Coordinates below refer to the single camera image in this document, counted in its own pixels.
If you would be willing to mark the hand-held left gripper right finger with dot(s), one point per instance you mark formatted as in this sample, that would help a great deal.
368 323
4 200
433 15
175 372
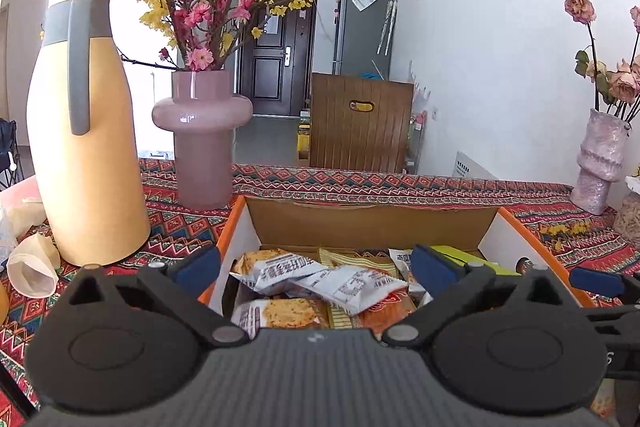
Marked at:
435 271

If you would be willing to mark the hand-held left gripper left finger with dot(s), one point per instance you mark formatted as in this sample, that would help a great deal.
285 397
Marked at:
200 268

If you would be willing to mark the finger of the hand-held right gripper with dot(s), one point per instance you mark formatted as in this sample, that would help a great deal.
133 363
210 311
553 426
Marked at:
615 313
595 282

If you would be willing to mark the white orange crisp packet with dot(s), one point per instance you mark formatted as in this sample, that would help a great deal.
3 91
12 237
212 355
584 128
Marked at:
285 314
400 259
270 269

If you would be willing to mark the orange cardboard box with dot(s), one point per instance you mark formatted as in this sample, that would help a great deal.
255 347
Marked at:
375 222

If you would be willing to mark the white printed snack packet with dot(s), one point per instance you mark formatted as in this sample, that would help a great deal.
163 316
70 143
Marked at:
350 287

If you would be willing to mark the red orange snack packet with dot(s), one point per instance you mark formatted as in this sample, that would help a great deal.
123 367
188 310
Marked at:
390 309

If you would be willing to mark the yellow striped snack packet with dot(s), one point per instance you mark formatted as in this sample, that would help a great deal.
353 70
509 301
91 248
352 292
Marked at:
360 259

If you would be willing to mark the clear plastic food jar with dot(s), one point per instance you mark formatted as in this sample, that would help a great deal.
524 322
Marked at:
630 212

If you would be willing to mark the white flat panel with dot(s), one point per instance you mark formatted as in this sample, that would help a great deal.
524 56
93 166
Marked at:
475 164

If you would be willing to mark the textured pink vase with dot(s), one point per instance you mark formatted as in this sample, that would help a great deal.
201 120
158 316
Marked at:
597 157

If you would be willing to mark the yellow thermos jug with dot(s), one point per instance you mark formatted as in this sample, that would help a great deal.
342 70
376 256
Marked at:
90 182

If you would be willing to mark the white trolley with bottles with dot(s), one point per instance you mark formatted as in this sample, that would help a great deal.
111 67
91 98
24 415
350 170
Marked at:
417 132

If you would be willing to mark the wooden chair back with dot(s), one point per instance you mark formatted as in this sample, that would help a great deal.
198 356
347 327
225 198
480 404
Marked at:
340 132

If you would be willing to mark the cream paper cup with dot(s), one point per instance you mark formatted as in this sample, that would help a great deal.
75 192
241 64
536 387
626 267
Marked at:
30 267

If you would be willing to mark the beige plastic bag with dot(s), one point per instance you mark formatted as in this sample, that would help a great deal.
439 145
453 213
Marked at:
20 212

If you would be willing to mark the dark brown door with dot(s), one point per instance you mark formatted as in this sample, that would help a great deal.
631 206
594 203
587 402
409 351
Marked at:
270 77

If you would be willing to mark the dark bag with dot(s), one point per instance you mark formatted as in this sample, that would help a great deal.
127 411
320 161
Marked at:
7 142

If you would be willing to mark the grey refrigerator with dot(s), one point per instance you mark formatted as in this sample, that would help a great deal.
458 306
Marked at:
360 37

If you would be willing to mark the white folded umbrella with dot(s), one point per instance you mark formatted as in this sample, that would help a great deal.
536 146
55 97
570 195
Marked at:
387 22

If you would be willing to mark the dried rose bouquet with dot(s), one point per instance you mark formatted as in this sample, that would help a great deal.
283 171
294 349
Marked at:
580 7

